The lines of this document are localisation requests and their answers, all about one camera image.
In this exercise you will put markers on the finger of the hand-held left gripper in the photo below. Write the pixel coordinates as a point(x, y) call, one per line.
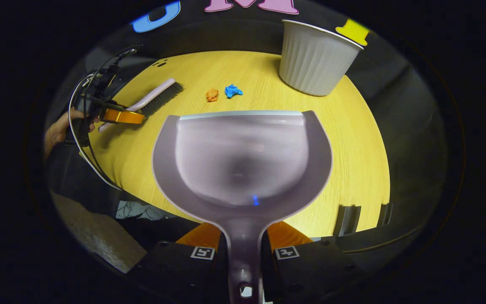
point(122, 117)

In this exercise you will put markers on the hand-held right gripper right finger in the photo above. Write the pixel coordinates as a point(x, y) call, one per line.
point(310, 270)

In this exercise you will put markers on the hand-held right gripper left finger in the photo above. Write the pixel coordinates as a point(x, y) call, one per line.
point(175, 266)

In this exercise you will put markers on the small pale purple broom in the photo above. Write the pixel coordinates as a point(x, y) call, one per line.
point(154, 99)

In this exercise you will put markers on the orange paper scrap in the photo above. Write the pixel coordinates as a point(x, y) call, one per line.
point(212, 95)

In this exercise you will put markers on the blue paper scrap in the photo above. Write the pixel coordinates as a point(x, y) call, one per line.
point(233, 90)

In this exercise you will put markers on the pale purple dustpan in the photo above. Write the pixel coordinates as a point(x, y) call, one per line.
point(243, 160)

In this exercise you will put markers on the white ribbed garbage bin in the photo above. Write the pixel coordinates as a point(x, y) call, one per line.
point(314, 63)

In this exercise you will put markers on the black backdrop cloth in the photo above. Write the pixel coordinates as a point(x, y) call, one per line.
point(234, 36)

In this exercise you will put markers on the dark desk bracket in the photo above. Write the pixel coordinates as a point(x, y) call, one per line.
point(346, 219)
point(385, 215)

